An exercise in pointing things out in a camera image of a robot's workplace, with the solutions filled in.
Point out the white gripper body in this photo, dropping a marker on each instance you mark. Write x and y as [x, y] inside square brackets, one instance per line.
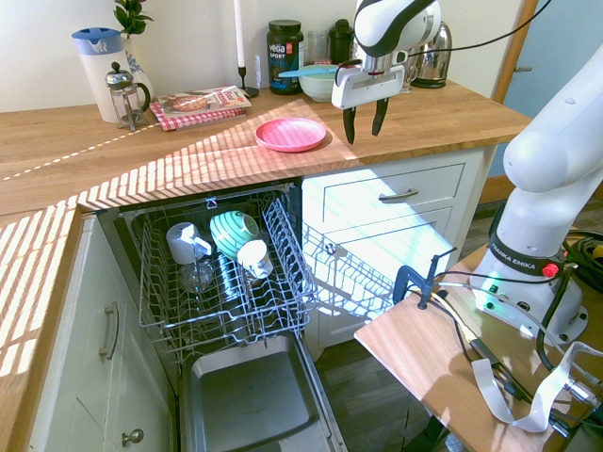
[367, 87]

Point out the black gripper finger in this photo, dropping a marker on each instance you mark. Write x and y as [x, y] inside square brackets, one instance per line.
[349, 124]
[379, 115]

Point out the pink plastic plate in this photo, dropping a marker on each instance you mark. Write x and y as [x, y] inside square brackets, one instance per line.
[290, 134]

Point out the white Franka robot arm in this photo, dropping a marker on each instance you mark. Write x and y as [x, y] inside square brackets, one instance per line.
[542, 155]

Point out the grey dishwasher door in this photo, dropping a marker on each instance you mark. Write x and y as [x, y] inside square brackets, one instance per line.
[249, 395]

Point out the black shaker bottle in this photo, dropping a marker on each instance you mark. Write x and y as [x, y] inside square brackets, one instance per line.
[340, 42]

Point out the clear glass jar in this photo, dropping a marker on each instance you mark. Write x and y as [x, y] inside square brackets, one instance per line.
[317, 47]

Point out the light blue spatula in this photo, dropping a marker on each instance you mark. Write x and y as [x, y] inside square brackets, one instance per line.
[301, 72]

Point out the stainless steel kettle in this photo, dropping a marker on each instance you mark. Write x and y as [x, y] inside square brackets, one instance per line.
[435, 61]

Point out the black Vega protein tub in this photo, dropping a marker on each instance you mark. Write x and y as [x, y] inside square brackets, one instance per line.
[284, 59]

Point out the white ribbed plastic piece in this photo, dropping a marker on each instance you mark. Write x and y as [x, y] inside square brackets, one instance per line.
[257, 70]

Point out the black candle holder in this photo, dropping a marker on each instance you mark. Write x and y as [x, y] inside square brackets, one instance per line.
[246, 85]

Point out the round metal cabinet knob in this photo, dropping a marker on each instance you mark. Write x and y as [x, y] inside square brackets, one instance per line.
[331, 249]
[133, 437]

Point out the tall white candle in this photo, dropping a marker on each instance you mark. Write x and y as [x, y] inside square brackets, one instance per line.
[239, 33]

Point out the pizza cover cookbook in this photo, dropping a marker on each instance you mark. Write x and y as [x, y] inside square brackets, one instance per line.
[202, 100]

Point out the green striped bowl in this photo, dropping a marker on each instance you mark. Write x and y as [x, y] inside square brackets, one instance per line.
[231, 233]

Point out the red checked book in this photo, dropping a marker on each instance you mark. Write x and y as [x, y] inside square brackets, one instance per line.
[188, 120]

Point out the small white mug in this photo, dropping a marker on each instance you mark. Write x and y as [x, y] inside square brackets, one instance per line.
[254, 259]

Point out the black blue bar clamp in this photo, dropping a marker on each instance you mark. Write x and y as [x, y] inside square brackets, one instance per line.
[407, 280]

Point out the blue door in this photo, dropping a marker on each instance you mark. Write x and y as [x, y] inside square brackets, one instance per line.
[556, 42]

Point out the large white mug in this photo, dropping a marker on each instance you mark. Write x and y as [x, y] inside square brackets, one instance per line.
[181, 242]

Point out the clear wine glass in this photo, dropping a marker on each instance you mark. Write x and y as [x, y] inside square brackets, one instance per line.
[194, 278]

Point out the white floral vase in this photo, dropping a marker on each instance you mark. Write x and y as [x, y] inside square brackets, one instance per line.
[137, 66]

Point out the glass French press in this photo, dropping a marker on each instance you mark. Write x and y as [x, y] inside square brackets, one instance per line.
[123, 99]

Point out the red round stop button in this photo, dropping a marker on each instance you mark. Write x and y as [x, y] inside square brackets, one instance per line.
[549, 270]

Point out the green leafy plant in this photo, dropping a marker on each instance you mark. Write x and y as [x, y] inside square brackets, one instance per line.
[132, 16]

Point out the white water filter jug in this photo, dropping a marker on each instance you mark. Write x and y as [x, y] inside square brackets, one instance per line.
[101, 70]

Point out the small black adapter box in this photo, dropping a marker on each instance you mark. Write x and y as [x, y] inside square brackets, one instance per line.
[485, 350]

